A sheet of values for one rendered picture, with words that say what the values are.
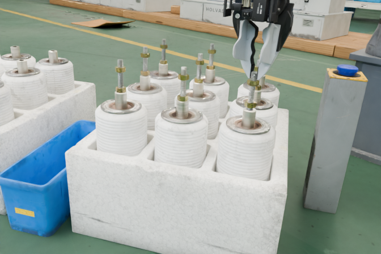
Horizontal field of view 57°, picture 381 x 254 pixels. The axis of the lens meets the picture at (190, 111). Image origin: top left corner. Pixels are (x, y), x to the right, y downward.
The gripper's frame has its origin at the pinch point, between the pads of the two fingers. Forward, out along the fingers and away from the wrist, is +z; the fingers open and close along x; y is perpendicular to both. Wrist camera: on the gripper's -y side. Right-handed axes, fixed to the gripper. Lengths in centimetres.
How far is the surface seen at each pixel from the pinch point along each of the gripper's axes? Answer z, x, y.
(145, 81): 7.5, -25.1, -3.7
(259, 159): 13.7, 3.6, 3.9
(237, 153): 12.7, 0.4, 5.7
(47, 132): 22, -47, 5
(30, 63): 10, -66, -6
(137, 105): 9.3, -20.4, 5.2
